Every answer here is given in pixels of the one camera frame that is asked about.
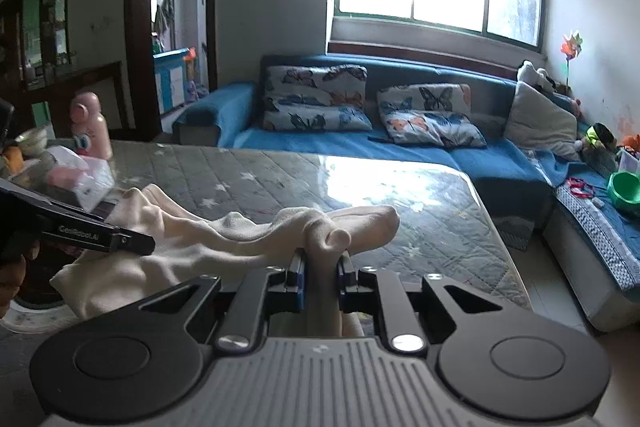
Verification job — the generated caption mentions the cream sweater garment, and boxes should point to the cream sweater garment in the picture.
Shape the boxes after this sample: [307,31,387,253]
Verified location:
[50,184,399,337]

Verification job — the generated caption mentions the person's left hand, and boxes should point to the person's left hand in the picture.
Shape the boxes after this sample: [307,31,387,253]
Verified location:
[0,239,40,317]

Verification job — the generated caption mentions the tissue box with tissues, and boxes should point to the tissue box with tissues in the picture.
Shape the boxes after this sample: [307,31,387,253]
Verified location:
[14,145,116,212]

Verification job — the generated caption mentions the white ceramic bowl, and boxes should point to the white ceramic bowl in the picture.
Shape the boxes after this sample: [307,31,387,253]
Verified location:
[14,126,48,157]

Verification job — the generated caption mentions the black round induction cooktop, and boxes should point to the black round induction cooktop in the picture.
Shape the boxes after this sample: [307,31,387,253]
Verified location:
[6,200,116,335]

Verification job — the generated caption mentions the pink cartoon water bottle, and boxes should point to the pink cartoon water bottle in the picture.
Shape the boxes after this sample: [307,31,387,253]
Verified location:
[70,92,113,160]

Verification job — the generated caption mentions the blue children's cabinet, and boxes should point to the blue children's cabinet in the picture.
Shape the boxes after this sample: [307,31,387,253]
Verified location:
[153,48,198,115]

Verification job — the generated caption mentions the right butterfly pillow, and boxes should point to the right butterfly pillow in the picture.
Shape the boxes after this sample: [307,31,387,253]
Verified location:
[376,83,487,150]

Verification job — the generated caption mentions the butterfly pillow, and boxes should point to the butterfly pillow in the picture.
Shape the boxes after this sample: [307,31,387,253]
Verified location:
[376,83,487,150]
[262,64,372,132]

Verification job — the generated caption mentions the left butterfly pillow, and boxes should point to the left butterfly pillow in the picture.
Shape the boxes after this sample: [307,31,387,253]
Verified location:
[262,64,372,132]

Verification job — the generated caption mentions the blue sectional sofa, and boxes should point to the blue sectional sofa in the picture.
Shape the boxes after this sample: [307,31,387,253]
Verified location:
[172,55,639,332]

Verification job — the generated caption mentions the pink toy on sofa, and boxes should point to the pink toy on sofa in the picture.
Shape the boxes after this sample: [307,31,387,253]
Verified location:
[566,176,596,199]

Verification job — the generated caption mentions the grey plain cushion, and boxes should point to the grey plain cushion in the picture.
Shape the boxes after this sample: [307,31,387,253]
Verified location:
[503,82,579,161]

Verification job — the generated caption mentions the blue patterned sofa throw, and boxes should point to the blue patterned sofa throw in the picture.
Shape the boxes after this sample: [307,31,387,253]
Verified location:
[555,182,639,294]

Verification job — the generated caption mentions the white plush toy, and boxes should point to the white plush toy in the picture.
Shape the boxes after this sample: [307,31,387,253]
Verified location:
[516,61,555,94]

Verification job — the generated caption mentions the green plastic bowl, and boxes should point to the green plastic bowl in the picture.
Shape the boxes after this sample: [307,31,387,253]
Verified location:
[608,170,640,215]

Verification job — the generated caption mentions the green yellow toy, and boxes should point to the green yellow toy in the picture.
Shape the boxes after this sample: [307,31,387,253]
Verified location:
[574,122,617,153]

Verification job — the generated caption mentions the clear plastic storage box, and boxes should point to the clear plastic storage box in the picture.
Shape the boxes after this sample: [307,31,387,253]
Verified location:
[617,148,640,174]

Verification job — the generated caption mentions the orange toy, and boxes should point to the orange toy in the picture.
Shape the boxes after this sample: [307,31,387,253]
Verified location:
[620,134,640,152]

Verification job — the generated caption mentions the dark wooden door frame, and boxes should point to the dark wooden door frame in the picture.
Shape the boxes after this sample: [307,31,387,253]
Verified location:
[124,0,222,143]

